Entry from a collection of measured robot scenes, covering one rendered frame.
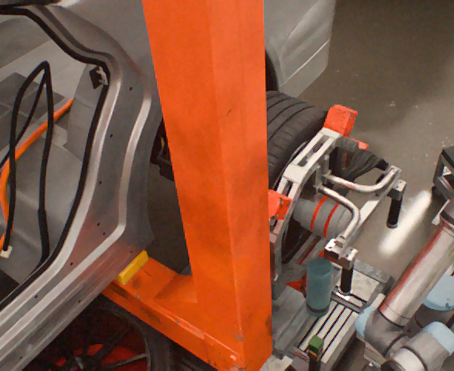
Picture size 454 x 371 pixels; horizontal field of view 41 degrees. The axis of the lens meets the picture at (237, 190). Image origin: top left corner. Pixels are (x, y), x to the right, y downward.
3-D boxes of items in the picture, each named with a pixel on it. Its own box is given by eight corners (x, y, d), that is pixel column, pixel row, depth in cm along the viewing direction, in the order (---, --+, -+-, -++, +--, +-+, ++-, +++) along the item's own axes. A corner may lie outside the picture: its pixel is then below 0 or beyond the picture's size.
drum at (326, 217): (311, 205, 220) (313, 178, 209) (364, 229, 210) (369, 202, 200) (290, 230, 212) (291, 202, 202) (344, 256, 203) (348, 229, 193)
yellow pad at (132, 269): (122, 243, 225) (120, 234, 222) (150, 259, 219) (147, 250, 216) (96, 267, 218) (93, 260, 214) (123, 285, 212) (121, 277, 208)
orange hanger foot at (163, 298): (129, 263, 239) (110, 204, 214) (237, 329, 216) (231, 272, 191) (99, 293, 230) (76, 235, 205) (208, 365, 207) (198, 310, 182)
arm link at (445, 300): (433, 289, 176) (442, 260, 166) (471, 320, 169) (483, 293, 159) (404, 311, 172) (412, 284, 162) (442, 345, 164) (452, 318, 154)
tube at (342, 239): (316, 187, 198) (318, 164, 191) (370, 211, 190) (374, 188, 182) (287, 222, 189) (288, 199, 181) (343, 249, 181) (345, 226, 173)
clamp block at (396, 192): (381, 182, 209) (382, 171, 205) (404, 192, 205) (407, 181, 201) (374, 191, 206) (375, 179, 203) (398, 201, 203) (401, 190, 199)
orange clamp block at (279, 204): (272, 189, 187) (259, 187, 179) (293, 199, 183) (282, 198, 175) (263, 210, 188) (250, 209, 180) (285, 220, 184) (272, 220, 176)
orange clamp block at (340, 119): (329, 129, 207) (338, 104, 204) (350, 137, 203) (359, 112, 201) (321, 130, 201) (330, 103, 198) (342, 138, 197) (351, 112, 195)
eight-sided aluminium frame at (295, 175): (336, 207, 245) (347, 100, 206) (350, 214, 242) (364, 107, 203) (260, 303, 216) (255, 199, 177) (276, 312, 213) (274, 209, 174)
